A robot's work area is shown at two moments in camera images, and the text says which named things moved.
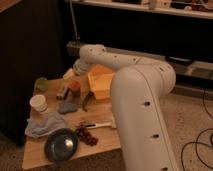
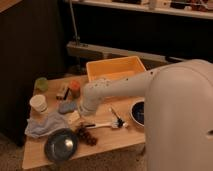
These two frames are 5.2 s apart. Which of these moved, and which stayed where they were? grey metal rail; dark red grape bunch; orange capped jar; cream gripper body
Moved: cream gripper body
Stayed: dark red grape bunch; orange capped jar; grey metal rail
